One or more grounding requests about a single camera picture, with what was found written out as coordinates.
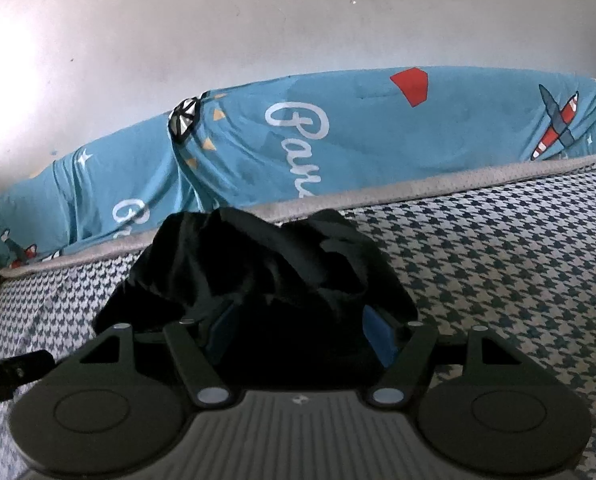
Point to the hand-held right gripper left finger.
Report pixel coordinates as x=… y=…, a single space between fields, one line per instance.
x=222 y=332

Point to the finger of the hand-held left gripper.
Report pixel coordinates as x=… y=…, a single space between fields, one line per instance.
x=12 y=372

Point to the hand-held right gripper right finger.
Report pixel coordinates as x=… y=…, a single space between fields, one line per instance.
x=378 y=337

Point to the black t-shirt red print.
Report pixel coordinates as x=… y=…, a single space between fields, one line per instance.
x=253 y=270

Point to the houndstooth mattress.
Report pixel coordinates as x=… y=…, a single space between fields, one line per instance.
x=503 y=260

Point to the blue printed bed sheet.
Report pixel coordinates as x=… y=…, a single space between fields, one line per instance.
x=378 y=135

